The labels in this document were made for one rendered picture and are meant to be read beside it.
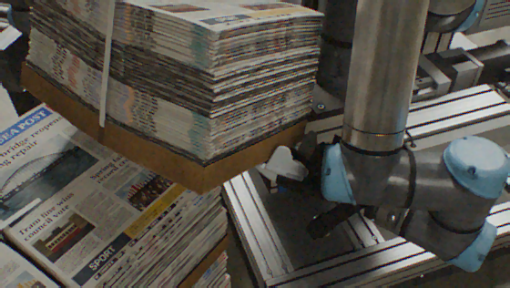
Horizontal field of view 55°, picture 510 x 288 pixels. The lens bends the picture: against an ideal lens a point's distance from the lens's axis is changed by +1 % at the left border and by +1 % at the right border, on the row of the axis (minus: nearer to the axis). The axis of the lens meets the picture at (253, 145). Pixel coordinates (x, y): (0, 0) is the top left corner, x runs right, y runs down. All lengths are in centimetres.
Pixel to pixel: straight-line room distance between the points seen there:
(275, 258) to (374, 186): 82
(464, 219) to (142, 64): 46
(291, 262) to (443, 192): 85
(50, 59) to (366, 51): 49
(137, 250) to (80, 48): 30
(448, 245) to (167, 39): 46
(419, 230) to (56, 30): 59
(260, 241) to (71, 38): 87
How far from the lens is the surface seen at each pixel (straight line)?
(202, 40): 59
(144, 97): 69
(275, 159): 76
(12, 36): 128
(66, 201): 81
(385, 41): 56
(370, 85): 57
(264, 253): 142
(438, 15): 89
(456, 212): 67
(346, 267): 142
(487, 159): 64
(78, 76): 79
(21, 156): 90
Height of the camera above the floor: 142
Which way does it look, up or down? 45 degrees down
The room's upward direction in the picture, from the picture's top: straight up
